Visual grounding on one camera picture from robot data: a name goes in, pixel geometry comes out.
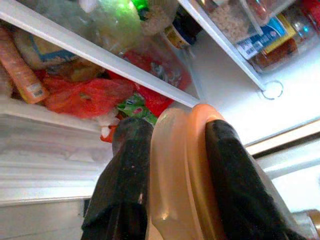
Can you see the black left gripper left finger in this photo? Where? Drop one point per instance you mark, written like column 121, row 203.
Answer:
column 122, row 175

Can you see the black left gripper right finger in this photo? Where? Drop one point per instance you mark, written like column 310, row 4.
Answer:
column 240, row 180

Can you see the cream plastic bowl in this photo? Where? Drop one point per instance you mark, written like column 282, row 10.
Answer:
column 175, row 162

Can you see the white fridge drawer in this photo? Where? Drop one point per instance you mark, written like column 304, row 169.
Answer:
column 37, row 150

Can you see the white fridge door shelf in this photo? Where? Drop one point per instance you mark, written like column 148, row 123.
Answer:
column 225, row 45

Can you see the orange white small packet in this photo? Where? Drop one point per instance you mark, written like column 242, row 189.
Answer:
column 107, row 130

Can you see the green food packet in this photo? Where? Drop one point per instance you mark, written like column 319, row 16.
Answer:
column 136, row 107

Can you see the red plastic bag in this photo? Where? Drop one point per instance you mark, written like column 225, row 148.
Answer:
column 155, row 100
column 87, row 97

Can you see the red printed food packet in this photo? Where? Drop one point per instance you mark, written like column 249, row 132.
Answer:
column 155, row 62

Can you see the glass jar red contents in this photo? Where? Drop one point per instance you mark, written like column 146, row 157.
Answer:
column 280, row 52

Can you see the blue yellow food package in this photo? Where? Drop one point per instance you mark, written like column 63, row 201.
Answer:
column 47, row 52

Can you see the orange food package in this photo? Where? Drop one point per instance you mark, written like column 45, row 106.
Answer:
column 20, row 72

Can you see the blue yellow labelled box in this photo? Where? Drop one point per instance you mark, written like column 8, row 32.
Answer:
column 270, row 35

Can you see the pale green vegetable bag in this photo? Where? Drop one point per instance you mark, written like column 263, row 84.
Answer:
column 117, row 25

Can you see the dark jar yellow label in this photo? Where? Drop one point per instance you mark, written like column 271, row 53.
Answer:
column 180, row 32

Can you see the clear container of cereal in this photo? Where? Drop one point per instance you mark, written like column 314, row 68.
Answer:
column 227, row 20

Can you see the clear bag of rice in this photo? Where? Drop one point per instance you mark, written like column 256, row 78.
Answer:
column 157, row 17

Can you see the green bottle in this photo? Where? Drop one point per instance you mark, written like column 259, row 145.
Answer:
column 140, row 3

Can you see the red container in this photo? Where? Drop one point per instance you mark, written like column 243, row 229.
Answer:
column 312, row 10

